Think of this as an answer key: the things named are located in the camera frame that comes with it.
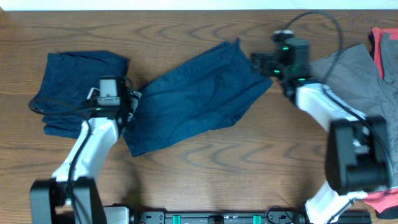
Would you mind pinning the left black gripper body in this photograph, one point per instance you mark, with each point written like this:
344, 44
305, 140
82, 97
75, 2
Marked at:
125, 101

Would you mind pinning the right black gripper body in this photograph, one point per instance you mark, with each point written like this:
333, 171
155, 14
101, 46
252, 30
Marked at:
273, 67

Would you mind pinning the navy blue shorts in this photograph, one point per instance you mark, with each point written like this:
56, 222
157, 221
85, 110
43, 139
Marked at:
210, 91

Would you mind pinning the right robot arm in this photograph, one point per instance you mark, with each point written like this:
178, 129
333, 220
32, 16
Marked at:
357, 157

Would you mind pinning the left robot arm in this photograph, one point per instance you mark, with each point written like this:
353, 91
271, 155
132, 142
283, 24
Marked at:
71, 194

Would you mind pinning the folded navy shorts left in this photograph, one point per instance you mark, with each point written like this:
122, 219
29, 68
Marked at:
67, 81

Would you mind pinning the grey shorts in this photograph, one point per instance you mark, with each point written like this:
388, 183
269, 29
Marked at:
356, 80

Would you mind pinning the red black garment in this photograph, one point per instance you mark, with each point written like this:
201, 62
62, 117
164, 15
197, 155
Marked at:
385, 58

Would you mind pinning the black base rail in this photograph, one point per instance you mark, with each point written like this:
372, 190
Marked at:
274, 215

